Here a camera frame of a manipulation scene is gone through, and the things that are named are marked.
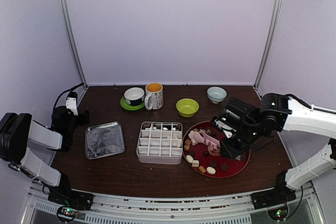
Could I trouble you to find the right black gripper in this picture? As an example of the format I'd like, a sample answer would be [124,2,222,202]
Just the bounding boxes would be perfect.
[219,122,263,159]

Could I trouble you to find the bunny tin lid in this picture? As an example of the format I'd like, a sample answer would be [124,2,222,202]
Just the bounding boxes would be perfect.
[85,122,125,160]

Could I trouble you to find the pink metal tongs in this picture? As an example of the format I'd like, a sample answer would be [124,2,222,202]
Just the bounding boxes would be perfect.
[193,129,242,162]

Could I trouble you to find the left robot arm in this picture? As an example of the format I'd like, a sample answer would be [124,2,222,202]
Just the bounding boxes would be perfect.
[1,106,90,205]

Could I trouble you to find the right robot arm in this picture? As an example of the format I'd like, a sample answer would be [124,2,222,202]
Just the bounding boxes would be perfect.
[212,93,335,204]

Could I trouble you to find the dark heart chocolate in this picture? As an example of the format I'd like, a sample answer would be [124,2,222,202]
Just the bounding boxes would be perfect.
[220,164,228,172]

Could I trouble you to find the white round swirl chocolate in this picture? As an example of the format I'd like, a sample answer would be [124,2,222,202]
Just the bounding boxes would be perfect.
[206,166,216,175]

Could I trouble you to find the tan striped chocolate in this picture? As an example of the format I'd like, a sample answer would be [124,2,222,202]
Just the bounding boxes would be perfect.
[198,166,206,174]

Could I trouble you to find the round red tray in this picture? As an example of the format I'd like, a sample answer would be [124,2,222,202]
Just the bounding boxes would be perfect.
[182,121,250,178]

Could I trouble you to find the green saucer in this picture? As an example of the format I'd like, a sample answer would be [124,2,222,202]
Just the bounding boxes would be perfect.
[120,97,145,111]

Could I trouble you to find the pale blue bowl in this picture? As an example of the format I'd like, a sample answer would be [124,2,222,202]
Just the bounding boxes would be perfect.
[207,87,227,104]

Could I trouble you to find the white and navy cup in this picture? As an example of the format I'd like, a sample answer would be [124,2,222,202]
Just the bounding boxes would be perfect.
[124,87,145,102]

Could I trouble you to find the lime green bowl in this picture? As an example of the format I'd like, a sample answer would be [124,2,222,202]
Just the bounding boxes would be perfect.
[176,98,199,118]

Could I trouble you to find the silver divided tin box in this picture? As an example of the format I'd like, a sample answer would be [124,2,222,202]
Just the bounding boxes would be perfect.
[136,122,183,165]

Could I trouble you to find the patterned mug yellow inside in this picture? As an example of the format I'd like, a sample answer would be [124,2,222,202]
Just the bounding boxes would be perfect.
[144,83,163,110]

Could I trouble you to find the left black cable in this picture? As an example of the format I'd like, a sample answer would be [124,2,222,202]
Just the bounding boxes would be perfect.
[51,82,85,127]

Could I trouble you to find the metal front rail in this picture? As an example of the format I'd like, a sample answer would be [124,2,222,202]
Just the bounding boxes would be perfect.
[19,187,326,223]

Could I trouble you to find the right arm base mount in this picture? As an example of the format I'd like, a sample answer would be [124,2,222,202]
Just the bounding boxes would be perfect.
[251,189,296,222]

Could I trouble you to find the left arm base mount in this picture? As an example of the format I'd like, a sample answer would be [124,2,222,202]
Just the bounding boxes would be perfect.
[48,191,94,223]

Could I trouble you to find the left aluminium frame post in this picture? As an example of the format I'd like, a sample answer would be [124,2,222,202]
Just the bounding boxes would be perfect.
[60,0,88,89]

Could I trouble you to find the aluminium frame post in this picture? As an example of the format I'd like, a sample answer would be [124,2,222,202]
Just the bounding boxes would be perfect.
[60,0,88,89]
[254,0,283,93]

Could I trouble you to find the right aluminium frame post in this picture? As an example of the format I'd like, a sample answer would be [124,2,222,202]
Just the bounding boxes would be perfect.
[254,0,283,93]

